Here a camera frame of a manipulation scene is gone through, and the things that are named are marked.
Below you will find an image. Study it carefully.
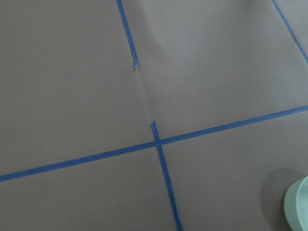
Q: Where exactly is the mint green bowl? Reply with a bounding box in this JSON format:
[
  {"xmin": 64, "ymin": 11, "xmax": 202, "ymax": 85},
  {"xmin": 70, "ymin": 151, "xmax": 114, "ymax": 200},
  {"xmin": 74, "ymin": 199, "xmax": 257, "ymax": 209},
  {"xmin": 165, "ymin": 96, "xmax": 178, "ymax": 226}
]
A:
[{"xmin": 283, "ymin": 177, "xmax": 308, "ymax": 231}]

